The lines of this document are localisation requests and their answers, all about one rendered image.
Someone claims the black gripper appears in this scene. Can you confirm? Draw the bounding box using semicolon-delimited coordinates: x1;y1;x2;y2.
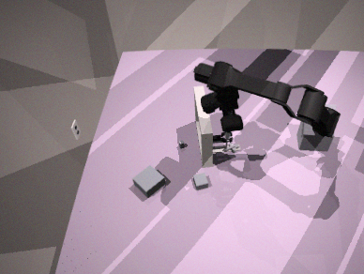
219;91;243;133

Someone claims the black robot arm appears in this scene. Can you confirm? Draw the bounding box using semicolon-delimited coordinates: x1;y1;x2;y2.
193;61;341;138

